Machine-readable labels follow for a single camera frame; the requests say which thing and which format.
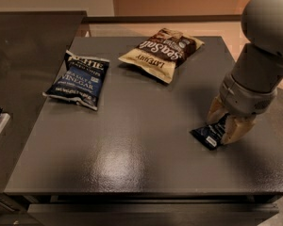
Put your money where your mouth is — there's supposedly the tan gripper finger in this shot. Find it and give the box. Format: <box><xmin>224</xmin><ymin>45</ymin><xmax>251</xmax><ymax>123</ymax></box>
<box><xmin>207</xmin><ymin>95</ymin><xmax>227</xmax><ymax>124</ymax></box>
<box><xmin>221</xmin><ymin>115</ymin><xmax>256</xmax><ymax>145</ymax></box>

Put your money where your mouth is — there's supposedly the dark blue rxbar wrapper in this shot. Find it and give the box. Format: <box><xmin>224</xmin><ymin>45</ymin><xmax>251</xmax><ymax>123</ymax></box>
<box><xmin>191</xmin><ymin>114</ymin><xmax>229</xmax><ymax>150</ymax></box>

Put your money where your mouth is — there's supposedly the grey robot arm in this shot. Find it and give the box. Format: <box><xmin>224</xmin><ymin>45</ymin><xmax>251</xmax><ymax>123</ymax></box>
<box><xmin>205</xmin><ymin>0</ymin><xmax>283</xmax><ymax>147</ymax></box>

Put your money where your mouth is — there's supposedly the brown sea salt chip bag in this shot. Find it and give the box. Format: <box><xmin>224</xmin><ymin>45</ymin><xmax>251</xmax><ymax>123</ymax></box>
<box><xmin>119</xmin><ymin>28</ymin><xmax>204</xmax><ymax>84</ymax></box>

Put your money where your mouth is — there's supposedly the blue Kettle chip bag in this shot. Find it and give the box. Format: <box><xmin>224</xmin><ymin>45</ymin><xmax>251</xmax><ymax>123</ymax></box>
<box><xmin>43</xmin><ymin>50</ymin><xmax>109</xmax><ymax>111</ymax></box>

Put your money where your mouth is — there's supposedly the dark lower table shelf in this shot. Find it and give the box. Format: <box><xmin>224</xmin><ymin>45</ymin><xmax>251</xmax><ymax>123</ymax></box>
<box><xmin>28</xmin><ymin>202</ymin><xmax>278</xmax><ymax>226</ymax></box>

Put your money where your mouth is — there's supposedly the dark side counter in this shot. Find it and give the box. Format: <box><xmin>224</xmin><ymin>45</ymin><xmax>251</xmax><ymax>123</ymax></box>
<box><xmin>0</xmin><ymin>11</ymin><xmax>86</xmax><ymax>194</ymax></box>

